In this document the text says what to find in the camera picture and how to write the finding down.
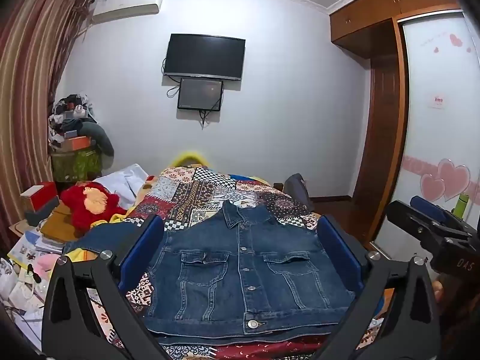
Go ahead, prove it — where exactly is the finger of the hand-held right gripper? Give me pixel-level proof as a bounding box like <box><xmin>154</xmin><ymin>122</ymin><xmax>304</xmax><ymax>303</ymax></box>
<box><xmin>386</xmin><ymin>200</ymin><xmax>443</xmax><ymax>256</ymax></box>
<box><xmin>410</xmin><ymin>195</ymin><xmax>472</xmax><ymax>235</ymax></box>

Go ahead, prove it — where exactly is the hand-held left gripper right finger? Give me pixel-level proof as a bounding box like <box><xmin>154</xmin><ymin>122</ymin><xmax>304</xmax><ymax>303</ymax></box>
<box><xmin>307</xmin><ymin>214</ymin><xmax>441</xmax><ymax>360</ymax></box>

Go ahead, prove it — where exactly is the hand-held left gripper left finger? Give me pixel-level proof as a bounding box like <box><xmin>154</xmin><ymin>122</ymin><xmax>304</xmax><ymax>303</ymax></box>
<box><xmin>40</xmin><ymin>214</ymin><xmax>177</xmax><ymax>360</ymax></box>

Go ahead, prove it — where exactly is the blue denim jacket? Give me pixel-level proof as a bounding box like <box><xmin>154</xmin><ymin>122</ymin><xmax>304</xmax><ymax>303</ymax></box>
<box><xmin>64</xmin><ymin>199</ymin><xmax>357</xmax><ymax>347</ymax></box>

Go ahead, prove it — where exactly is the pile of mixed clothes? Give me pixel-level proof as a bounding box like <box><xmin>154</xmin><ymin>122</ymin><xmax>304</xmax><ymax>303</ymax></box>
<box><xmin>48</xmin><ymin>93</ymin><xmax>99</xmax><ymax>147</ymax></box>

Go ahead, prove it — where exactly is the person's right hand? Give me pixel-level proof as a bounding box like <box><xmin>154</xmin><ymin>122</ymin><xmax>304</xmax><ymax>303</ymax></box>
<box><xmin>430</xmin><ymin>278</ymin><xmax>451</xmax><ymax>304</ymax></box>

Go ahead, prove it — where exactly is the green bottle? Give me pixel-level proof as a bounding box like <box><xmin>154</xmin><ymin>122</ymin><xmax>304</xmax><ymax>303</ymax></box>
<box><xmin>453</xmin><ymin>192</ymin><xmax>471</xmax><ymax>218</ymax></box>

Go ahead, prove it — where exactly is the white cloth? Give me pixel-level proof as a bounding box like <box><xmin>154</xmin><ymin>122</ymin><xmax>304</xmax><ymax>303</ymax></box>
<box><xmin>95</xmin><ymin>164</ymin><xmax>151</xmax><ymax>205</ymax></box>

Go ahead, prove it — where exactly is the white heart-print sliding door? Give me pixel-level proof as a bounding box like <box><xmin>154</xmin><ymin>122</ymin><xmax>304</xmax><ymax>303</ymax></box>
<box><xmin>375</xmin><ymin>7</ymin><xmax>480</xmax><ymax>256</ymax></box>

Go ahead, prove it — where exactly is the patchwork printed blanket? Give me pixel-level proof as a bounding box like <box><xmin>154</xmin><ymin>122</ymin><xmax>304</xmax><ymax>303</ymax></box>
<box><xmin>86</xmin><ymin>165</ymin><xmax>387</xmax><ymax>360</ymax></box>

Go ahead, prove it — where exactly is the red plush toy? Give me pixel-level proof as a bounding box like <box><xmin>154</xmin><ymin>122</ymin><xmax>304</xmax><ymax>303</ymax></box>
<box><xmin>60</xmin><ymin>181</ymin><xmax>128</xmax><ymax>239</ymax></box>

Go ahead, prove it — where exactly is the mustard brown cloth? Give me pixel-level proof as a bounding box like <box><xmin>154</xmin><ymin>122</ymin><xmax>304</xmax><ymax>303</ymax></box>
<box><xmin>39</xmin><ymin>210</ymin><xmax>81</xmax><ymax>239</ymax></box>

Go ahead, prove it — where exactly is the yellow plush item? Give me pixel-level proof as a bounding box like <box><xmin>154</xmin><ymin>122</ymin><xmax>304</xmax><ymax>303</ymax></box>
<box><xmin>170</xmin><ymin>151</ymin><xmax>211</xmax><ymax>167</ymax></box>

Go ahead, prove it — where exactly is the brown wooden wardrobe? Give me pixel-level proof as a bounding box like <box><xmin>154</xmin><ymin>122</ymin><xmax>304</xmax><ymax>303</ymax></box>
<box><xmin>329</xmin><ymin>0</ymin><xmax>466</xmax><ymax>241</ymax></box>

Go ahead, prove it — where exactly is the green patterned bag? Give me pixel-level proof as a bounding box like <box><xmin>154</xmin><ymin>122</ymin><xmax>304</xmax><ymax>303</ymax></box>
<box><xmin>50</xmin><ymin>149</ymin><xmax>104</xmax><ymax>182</ymax></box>

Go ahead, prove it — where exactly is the pile of papers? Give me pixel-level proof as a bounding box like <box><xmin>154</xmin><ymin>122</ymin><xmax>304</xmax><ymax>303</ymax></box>
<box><xmin>7</xmin><ymin>229</ymin><xmax>66</xmax><ymax>267</ymax></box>

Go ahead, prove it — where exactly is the red and white box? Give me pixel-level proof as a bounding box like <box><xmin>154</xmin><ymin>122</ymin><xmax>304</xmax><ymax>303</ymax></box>
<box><xmin>19</xmin><ymin>181</ymin><xmax>58</xmax><ymax>212</ymax></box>

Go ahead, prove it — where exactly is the orange box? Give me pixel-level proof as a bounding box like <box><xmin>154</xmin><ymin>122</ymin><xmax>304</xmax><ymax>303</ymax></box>
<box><xmin>62</xmin><ymin>135</ymin><xmax>94</xmax><ymax>152</ymax></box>

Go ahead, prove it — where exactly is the striped red curtain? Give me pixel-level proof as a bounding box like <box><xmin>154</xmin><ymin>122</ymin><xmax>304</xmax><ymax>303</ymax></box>
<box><xmin>0</xmin><ymin>0</ymin><xmax>94</xmax><ymax>248</ymax></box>

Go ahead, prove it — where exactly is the white air conditioner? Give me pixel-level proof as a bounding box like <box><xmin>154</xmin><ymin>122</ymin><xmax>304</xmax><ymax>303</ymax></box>
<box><xmin>91</xmin><ymin>0</ymin><xmax>166</xmax><ymax>24</ymax></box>

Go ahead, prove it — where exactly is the small black wall monitor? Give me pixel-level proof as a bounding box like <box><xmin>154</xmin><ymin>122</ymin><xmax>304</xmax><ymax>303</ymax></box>
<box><xmin>177</xmin><ymin>77</ymin><xmax>224</xmax><ymax>111</ymax></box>

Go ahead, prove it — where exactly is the black wall television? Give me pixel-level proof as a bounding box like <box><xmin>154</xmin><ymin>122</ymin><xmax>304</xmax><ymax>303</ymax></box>
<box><xmin>163</xmin><ymin>34</ymin><xmax>246</xmax><ymax>82</ymax></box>

